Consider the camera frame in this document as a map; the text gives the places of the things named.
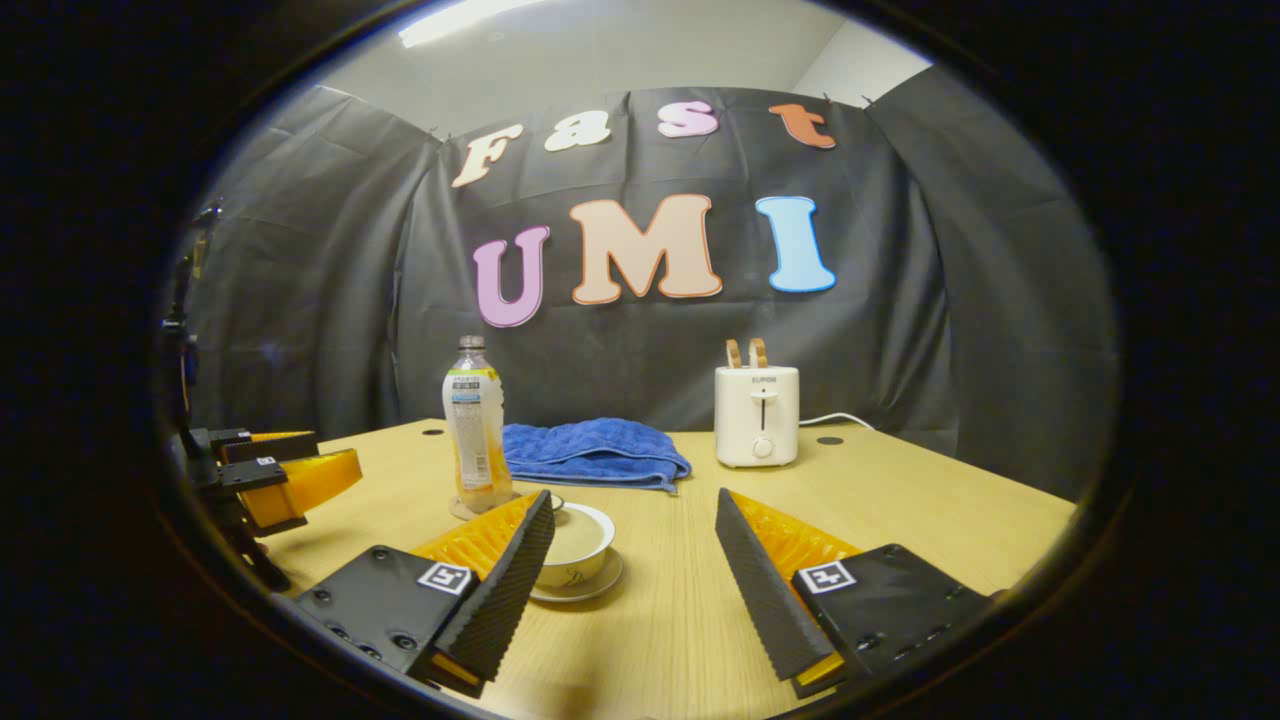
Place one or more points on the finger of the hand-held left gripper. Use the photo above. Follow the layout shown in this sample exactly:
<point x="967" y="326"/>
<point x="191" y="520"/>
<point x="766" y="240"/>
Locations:
<point x="300" y="485"/>
<point x="250" y="448"/>

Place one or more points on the white toaster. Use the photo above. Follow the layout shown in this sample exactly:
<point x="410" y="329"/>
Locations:
<point x="757" y="415"/>

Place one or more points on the white saucer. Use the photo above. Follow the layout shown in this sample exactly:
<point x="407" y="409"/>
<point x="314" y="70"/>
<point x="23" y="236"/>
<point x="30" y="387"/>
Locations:
<point x="600" y="590"/>

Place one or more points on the dark pole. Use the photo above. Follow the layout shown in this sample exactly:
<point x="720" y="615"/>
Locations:
<point x="185" y="330"/>

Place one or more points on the toast bread slice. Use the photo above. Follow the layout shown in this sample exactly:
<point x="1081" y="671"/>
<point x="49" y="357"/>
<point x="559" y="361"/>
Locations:
<point x="734" y="354"/>
<point x="759" y="353"/>

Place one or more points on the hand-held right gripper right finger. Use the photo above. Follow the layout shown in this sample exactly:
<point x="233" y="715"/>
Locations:
<point x="765" y="600"/>

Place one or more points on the round wooden coaster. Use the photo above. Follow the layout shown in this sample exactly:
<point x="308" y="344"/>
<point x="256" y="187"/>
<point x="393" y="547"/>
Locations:
<point x="460" y="512"/>

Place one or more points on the clear water bottle white label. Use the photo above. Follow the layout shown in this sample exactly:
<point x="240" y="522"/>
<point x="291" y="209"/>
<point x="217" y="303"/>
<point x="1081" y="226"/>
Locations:
<point x="477" y="430"/>

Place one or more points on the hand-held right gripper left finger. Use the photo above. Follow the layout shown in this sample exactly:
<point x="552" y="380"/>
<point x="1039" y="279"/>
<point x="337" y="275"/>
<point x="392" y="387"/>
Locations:
<point x="495" y="610"/>

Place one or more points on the blue towel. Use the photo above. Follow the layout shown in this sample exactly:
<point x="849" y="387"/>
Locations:
<point x="590" y="450"/>

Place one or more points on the white teacup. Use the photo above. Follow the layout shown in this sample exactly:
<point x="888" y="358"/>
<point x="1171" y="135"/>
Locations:
<point x="577" y="577"/>

